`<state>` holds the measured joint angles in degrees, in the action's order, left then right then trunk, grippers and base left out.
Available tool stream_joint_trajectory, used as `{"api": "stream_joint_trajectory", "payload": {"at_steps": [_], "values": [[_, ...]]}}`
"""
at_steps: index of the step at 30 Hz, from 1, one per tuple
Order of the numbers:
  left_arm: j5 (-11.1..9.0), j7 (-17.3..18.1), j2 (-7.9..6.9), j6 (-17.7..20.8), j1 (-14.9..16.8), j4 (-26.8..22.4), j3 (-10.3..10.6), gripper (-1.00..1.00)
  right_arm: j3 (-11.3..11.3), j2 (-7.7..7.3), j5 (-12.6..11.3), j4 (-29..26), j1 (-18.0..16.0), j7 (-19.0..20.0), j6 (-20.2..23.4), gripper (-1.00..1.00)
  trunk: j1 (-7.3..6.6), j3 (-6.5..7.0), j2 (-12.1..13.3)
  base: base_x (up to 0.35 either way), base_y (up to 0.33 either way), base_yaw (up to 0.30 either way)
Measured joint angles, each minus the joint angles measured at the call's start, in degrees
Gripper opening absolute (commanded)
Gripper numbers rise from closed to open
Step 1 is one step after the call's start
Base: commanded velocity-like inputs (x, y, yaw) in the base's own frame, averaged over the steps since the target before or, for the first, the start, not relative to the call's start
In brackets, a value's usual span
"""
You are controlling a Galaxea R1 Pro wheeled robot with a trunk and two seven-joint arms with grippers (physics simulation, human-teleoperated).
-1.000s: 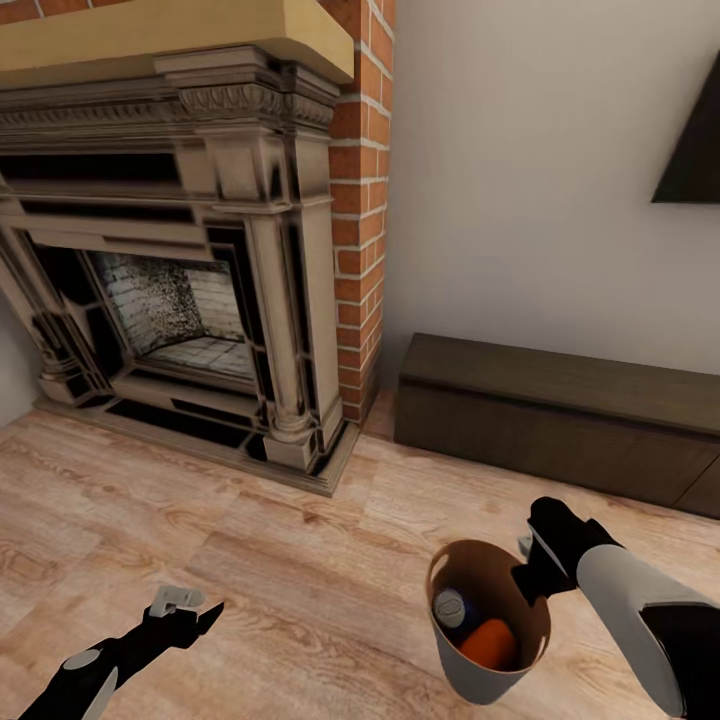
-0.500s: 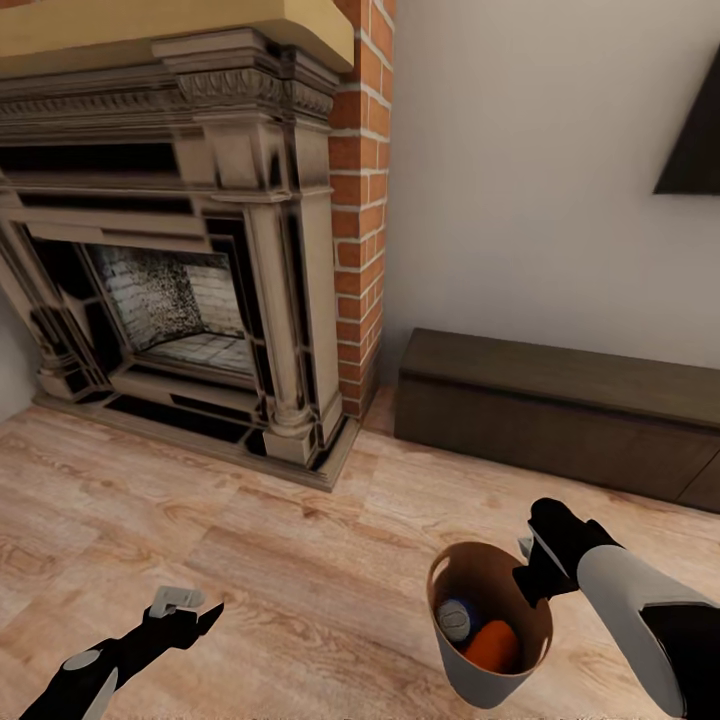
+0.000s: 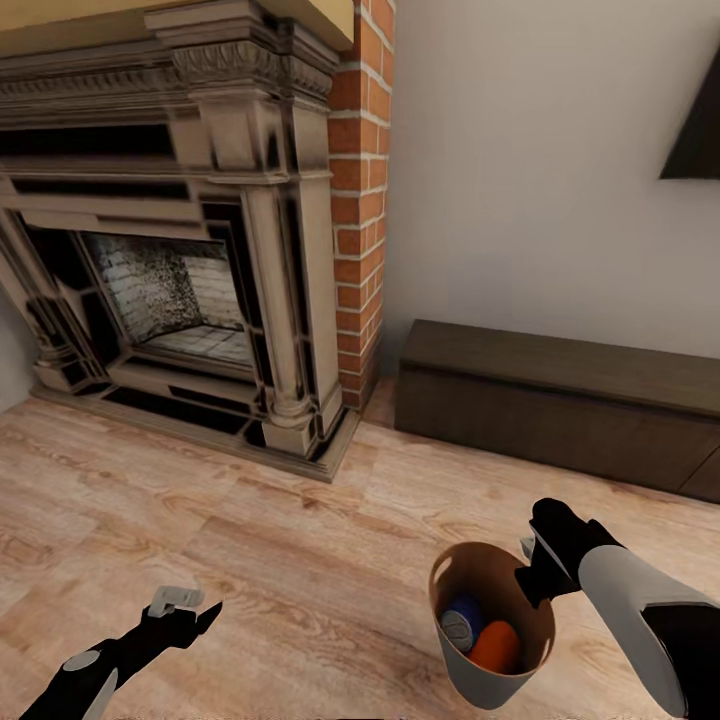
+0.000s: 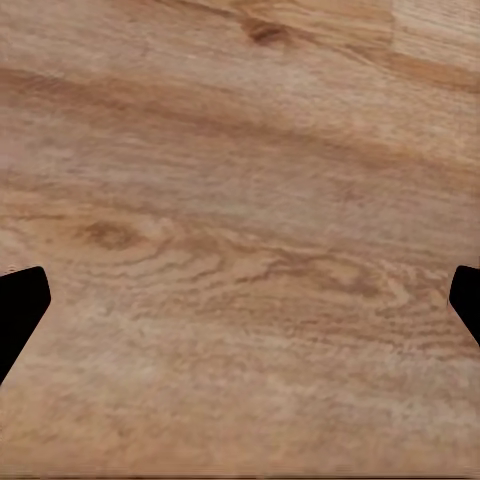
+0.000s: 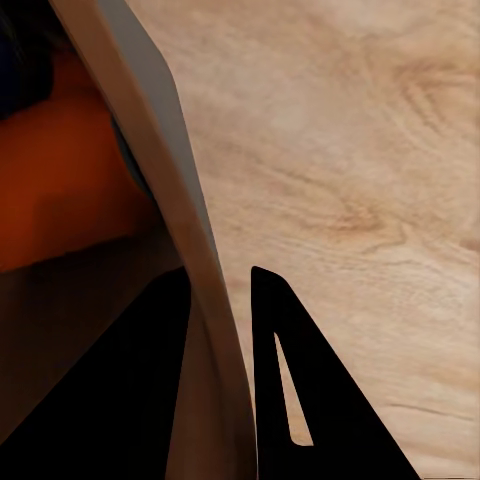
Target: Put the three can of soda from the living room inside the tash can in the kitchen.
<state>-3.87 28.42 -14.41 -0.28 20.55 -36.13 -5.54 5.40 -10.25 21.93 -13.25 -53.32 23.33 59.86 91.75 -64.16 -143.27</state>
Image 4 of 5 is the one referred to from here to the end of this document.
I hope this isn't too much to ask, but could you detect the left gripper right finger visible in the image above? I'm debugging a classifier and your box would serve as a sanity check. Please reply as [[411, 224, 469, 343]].
[[449, 265, 480, 345]]

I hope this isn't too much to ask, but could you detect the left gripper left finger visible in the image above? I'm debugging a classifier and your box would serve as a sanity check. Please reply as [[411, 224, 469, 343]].
[[0, 266, 51, 384]]

